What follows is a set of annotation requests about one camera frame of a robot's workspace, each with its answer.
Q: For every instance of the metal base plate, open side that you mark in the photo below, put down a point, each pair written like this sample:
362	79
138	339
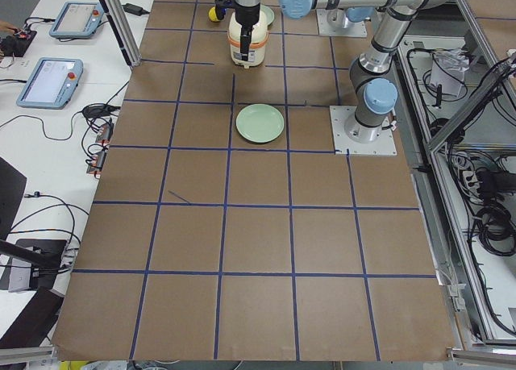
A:
350	138

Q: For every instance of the white paper bag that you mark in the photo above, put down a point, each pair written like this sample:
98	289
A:
448	72

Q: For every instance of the white rice cooker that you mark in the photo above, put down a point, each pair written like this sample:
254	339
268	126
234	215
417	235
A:
257	46

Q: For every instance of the yellow toy potato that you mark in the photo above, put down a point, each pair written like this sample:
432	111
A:
213	15

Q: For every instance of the upper teach pendant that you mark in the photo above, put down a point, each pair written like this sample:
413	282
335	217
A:
77	20

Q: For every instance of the teach pendant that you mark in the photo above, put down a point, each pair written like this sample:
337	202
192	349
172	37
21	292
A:
77	20
52	83

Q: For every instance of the robot arm on open side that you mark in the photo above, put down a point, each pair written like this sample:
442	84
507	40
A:
376	95

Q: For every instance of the lower teach pendant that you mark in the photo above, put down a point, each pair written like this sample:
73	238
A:
52	83

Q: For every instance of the metal base plate, yellow-toy side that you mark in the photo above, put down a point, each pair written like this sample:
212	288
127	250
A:
344	23

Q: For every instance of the black camera on open-side gripper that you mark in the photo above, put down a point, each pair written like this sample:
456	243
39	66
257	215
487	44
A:
222	5

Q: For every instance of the aluminium frame post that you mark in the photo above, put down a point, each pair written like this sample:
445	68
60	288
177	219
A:
117	19

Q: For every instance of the black monitor stand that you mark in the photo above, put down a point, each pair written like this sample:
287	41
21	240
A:
32	263

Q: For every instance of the black gripper, open side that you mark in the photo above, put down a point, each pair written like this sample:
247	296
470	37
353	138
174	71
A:
246	14

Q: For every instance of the black power adapter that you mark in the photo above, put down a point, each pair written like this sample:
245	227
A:
134	9

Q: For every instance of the green plate on open side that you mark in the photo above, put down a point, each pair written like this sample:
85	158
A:
260	123

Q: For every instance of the green plate near yellow toy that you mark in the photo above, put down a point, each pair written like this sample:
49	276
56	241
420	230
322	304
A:
270	15

